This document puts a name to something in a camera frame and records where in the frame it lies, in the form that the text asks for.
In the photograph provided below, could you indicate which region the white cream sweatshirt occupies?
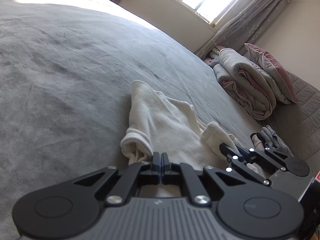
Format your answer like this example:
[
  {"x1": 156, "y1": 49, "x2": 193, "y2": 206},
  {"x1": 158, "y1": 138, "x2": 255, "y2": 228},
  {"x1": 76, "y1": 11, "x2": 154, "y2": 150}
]
[{"x1": 120, "y1": 80, "x2": 258, "y2": 198}]

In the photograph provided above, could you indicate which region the folded beige garment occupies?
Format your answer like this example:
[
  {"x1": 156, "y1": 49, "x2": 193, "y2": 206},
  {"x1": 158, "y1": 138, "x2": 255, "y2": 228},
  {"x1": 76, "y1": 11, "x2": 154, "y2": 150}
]
[{"x1": 250, "y1": 133, "x2": 264, "y2": 151}]

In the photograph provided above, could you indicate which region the folded grey garment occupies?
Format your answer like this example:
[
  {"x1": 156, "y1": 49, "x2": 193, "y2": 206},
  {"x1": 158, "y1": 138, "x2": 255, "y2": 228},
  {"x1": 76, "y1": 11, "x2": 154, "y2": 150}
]
[{"x1": 260, "y1": 125, "x2": 293, "y2": 156}]

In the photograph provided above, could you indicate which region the grey quilted headboard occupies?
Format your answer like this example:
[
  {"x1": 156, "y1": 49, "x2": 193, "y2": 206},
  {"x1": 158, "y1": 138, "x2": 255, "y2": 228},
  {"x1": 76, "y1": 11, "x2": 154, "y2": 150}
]
[{"x1": 260, "y1": 72, "x2": 319, "y2": 170}]

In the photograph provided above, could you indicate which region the pink grey pillow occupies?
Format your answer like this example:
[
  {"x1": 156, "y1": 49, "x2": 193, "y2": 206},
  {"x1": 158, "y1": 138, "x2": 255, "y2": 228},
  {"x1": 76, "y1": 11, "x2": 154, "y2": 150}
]
[{"x1": 244, "y1": 43, "x2": 296, "y2": 103}]

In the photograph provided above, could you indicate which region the folded grey pink quilt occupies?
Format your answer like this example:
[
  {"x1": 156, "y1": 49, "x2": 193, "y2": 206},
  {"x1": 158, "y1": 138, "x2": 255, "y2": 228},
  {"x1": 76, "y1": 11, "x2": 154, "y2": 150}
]
[{"x1": 213, "y1": 48, "x2": 277, "y2": 120}]

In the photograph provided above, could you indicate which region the grey bed blanket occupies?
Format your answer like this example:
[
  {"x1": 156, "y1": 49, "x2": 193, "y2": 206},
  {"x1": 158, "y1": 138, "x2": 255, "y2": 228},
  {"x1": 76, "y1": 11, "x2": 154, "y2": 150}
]
[{"x1": 1, "y1": 0, "x2": 260, "y2": 239}]

